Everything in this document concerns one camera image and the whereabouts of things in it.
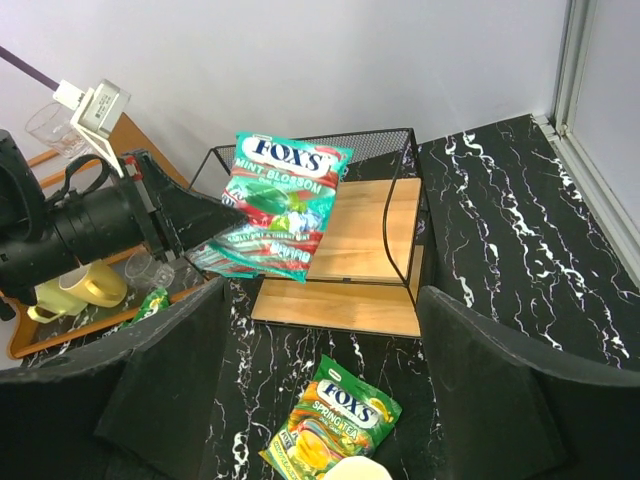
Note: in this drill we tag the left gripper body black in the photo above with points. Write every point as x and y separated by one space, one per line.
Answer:
113 214

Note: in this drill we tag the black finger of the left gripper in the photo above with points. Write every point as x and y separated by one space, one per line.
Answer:
174 220

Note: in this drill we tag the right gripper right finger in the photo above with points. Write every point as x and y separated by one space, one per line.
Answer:
512 407

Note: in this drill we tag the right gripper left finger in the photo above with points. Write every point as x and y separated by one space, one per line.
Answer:
133 405

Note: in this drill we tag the green spring tea candy bag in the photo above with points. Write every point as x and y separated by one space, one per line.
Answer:
156 301

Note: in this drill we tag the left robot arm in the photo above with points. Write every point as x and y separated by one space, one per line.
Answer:
24 216

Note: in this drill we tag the clear glass bottom shelf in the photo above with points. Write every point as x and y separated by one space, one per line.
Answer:
144 271

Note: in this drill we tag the yellow mug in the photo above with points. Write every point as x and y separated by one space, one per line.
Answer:
95 283

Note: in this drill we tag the wooden cup rack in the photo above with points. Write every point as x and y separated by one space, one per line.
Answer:
30 337

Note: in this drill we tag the pale green mug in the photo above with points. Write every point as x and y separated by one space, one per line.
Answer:
54 303

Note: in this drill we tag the clear glass top right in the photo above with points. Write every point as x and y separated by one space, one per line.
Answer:
51 126

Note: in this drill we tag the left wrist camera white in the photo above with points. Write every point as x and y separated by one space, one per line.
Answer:
96 113

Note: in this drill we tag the black wire wooden shelf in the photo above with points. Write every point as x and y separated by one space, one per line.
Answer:
366 271

